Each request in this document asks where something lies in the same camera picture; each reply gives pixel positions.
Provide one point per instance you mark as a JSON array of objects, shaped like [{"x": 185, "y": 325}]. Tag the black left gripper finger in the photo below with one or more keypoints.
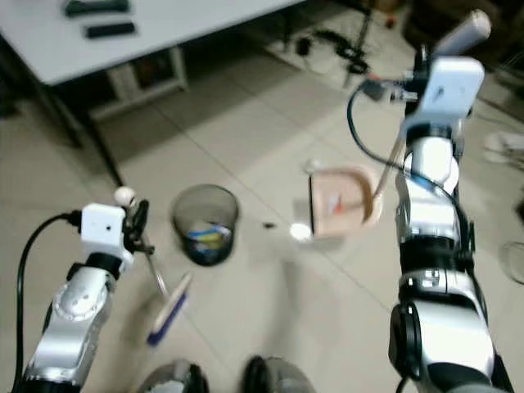
[{"x": 146, "y": 247}]

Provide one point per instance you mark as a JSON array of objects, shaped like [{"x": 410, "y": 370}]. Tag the small broom with blue bristles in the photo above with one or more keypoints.
[{"x": 170, "y": 316}]

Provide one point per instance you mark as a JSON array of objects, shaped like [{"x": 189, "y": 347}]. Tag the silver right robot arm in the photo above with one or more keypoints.
[{"x": 430, "y": 214}]

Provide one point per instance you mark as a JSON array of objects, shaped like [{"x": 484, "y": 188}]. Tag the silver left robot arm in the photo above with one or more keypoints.
[{"x": 78, "y": 308}]

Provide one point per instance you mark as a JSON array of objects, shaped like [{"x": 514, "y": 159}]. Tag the small dark floor scrap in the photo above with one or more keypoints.
[{"x": 268, "y": 223}]

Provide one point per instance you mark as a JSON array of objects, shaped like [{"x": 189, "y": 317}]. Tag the dark brown round container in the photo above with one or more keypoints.
[{"x": 417, "y": 18}]

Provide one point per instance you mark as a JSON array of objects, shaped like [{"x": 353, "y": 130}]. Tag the small grey red box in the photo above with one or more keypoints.
[{"x": 373, "y": 89}]

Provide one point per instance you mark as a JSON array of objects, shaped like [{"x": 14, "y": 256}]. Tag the blue yellow wrapper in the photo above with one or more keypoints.
[{"x": 209, "y": 238}]

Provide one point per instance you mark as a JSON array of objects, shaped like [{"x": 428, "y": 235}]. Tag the thin black stand pole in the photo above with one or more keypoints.
[{"x": 363, "y": 33}]

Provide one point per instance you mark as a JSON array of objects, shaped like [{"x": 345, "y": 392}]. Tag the black metal table leg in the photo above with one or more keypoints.
[
  {"x": 65, "y": 123},
  {"x": 102, "y": 147}
]

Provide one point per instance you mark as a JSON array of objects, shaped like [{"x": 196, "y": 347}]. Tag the black mesh waste bin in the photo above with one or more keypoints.
[{"x": 221, "y": 205}]

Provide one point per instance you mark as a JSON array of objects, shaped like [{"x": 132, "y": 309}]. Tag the black power adapter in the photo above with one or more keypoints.
[{"x": 304, "y": 45}]

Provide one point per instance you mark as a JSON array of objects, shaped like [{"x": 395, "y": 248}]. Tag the grey robot left foot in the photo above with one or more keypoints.
[{"x": 172, "y": 379}]

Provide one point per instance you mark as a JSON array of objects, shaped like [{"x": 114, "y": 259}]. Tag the grey robot foot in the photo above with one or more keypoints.
[
  {"x": 286, "y": 378},
  {"x": 172, "y": 379}
]

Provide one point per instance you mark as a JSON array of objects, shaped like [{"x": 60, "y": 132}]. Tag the white storage crate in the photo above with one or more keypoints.
[{"x": 143, "y": 80}]

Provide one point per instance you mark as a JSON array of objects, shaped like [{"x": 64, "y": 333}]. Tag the white paper ball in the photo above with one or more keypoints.
[{"x": 311, "y": 166}]

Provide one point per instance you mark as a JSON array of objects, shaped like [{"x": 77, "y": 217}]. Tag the large black controller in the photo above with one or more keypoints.
[{"x": 98, "y": 7}]

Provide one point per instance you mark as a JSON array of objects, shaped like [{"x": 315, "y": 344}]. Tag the slim black remote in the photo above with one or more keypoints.
[{"x": 110, "y": 30}]

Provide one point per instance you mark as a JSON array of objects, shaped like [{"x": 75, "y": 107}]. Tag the grey robot right foot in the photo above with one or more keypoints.
[{"x": 286, "y": 378}]

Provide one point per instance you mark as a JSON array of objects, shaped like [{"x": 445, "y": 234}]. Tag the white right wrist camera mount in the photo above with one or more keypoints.
[{"x": 450, "y": 90}]

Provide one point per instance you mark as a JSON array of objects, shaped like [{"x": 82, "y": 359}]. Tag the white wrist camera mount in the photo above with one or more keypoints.
[
  {"x": 102, "y": 231},
  {"x": 450, "y": 90}
]

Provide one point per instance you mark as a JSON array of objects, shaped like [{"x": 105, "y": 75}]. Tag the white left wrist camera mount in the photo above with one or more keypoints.
[{"x": 102, "y": 231}]

